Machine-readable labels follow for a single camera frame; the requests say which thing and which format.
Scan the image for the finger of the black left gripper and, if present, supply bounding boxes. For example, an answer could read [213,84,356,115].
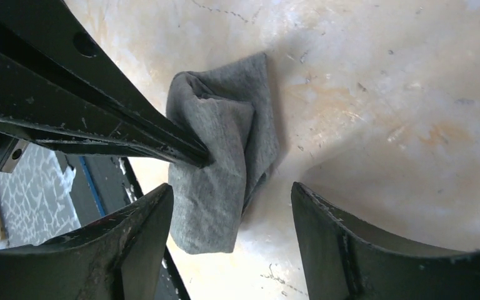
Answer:
[0,1,209,162]

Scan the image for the grey underwear white waistband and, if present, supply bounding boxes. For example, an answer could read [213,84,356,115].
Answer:
[166,52,279,254]

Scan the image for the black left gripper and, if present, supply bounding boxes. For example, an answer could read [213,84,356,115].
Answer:
[0,53,207,173]

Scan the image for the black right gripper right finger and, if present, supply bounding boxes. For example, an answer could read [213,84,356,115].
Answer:
[291,182,480,299]

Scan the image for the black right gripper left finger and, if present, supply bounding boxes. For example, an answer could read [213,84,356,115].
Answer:
[0,184,173,299]

